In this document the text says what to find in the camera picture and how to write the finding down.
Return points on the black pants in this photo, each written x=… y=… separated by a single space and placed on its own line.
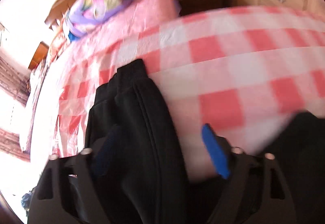
x=142 y=137

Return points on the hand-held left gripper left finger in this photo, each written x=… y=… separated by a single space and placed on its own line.
x=106 y=153

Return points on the pink checked bedsheet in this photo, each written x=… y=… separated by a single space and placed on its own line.
x=228 y=61

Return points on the small wooden headboard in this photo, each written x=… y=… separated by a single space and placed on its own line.
x=38 y=55

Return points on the pink pillow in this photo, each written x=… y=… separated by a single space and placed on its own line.
x=144 y=8

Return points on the patterned pink curtain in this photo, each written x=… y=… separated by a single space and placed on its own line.
x=12 y=82

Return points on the orange floral pillow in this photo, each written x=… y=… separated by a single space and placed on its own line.
x=58 y=46

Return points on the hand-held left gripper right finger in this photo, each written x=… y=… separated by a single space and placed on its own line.
x=215 y=150

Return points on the purple printed quilt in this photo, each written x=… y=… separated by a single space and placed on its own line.
x=101 y=3

